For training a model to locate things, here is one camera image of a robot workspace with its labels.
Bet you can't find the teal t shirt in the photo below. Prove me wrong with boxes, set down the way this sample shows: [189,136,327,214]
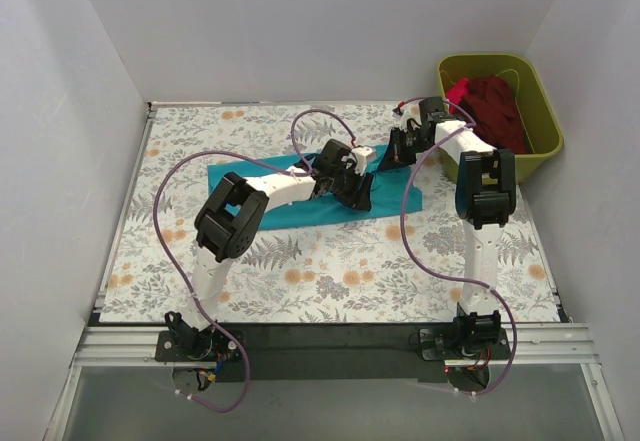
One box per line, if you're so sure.
[207,154,423,231]

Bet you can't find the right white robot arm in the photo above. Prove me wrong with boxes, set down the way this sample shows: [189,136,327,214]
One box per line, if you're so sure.
[378,97,517,360]

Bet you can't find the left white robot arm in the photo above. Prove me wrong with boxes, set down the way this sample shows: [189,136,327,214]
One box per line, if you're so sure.
[165,139,377,361]

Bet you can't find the pink garment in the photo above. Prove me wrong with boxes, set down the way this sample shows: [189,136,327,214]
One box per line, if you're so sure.
[445,77,469,105]

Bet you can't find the dark red garment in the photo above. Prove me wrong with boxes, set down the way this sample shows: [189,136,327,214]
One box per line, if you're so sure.
[458,75,529,155]

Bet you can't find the green plastic bin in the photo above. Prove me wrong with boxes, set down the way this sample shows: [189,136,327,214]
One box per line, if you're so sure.
[437,53,564,183]

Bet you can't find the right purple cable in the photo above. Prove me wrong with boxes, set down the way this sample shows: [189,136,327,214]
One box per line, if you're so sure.
[394,96,517,398]

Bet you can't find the purple cable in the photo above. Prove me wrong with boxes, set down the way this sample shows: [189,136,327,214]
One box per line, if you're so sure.
[152,109,357,413]
[394,96,517,398]

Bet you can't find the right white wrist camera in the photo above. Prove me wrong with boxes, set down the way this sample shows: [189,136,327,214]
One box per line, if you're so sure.
[393,104,421,131]

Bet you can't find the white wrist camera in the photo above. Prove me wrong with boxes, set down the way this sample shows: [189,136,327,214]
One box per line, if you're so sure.
[393,104,421,131]
[350,146,377,175]

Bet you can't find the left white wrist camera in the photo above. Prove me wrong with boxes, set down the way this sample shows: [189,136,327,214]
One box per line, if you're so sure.
[350,146,377,175]

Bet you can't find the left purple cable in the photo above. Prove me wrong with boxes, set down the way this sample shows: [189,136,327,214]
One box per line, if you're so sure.
[152,109,357,413]

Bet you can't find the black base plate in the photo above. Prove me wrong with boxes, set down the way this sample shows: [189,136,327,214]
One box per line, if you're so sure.
[166,325,490,385]

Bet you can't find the aluminium frame rail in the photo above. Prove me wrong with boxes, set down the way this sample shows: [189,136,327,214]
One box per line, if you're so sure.
[73,323,600,367]

